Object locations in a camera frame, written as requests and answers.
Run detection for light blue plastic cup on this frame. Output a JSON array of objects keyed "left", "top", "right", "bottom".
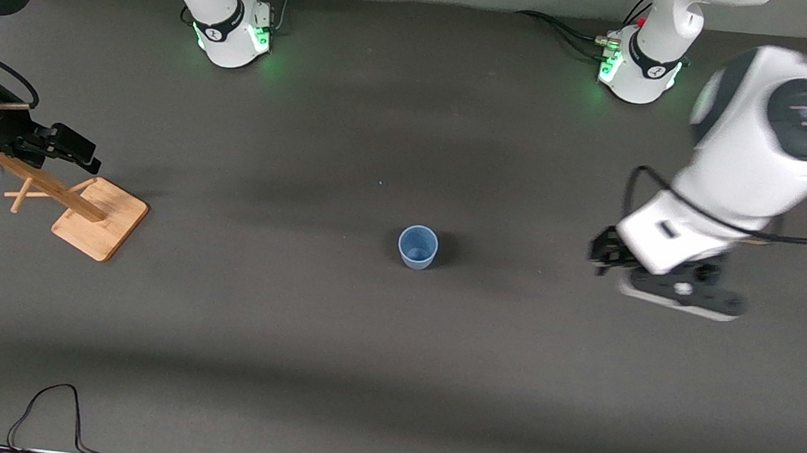
[{"left": 396, "top": 223, "right": 441, "bottom": 273}]

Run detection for wooden mug tree stand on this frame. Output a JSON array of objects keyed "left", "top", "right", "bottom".
[{"left": 0, "top": 146, "right": 155, "bottom": 267}]

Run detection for dark grey table mat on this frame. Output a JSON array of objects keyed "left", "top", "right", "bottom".
[{"left": 0, "top": 0, "right": 807, "bottom": 453}]

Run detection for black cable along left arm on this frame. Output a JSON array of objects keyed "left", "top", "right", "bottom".
[{"left": 619, "top": 163, "right": 807, "bottom": 247}]

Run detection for black left arm base cables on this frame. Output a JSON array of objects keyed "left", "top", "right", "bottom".
[{"left": 510, "top": 0, "right": 654, "bottom": 69}]

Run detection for black cable loop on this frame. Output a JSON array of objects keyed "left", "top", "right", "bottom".
[{"left": 0, "top": 376, "right": 149, "bottom": 453}]

